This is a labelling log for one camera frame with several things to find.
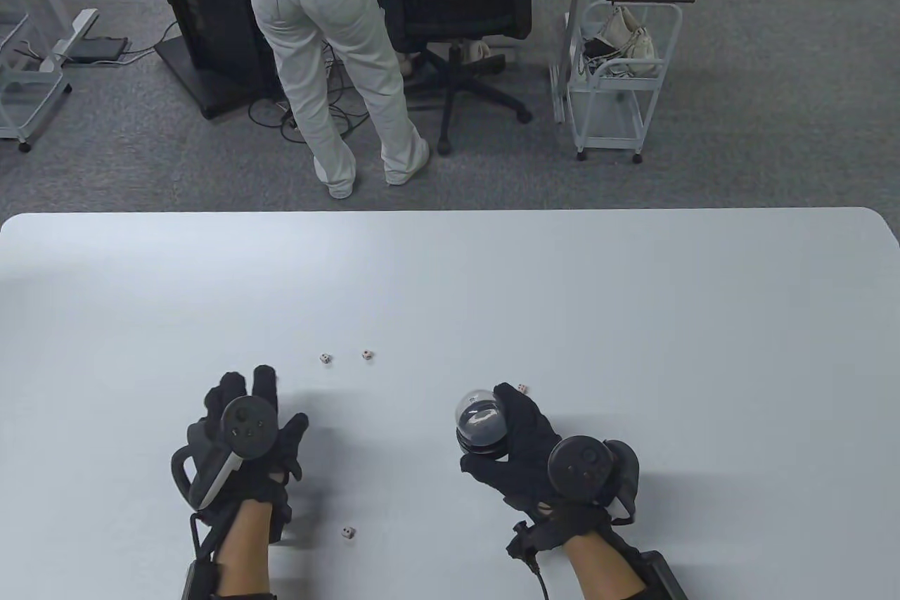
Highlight black floor cables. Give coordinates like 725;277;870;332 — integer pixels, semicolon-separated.
246;41;387;143

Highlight black office chair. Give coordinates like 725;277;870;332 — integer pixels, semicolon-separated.
366;0;542;156

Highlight person's left hand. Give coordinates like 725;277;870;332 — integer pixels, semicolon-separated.
186;365;310;513

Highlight white metal frame cart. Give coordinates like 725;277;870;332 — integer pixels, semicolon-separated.
0;9;73;154

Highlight clear dice shaker dome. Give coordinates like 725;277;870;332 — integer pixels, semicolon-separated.
456;387;503;442

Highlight black glove sensor module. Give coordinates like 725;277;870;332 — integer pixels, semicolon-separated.
506;521;546;558
267;487;293;544

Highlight black floor box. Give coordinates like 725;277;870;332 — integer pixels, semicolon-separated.
70;36;129;64

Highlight person's right hand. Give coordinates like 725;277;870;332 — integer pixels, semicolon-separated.
461;382;612;544

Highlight white wire cart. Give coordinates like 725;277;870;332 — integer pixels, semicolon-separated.
566;1;684;165

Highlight person's right forearm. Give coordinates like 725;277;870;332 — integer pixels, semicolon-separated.
562;531;646;600

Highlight black tracking controller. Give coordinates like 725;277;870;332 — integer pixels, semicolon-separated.
171;396;278;511
547;435;642;525

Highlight black computer tower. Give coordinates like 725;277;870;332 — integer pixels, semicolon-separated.
155;0;285;121

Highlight black dice shaker base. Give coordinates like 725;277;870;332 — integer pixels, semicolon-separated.
457;435;510;464

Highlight beige handbag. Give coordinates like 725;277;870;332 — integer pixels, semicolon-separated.
594;6;658;77

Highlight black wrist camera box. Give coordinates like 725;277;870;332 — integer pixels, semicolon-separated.
181;561;219;600
633;549;690;600

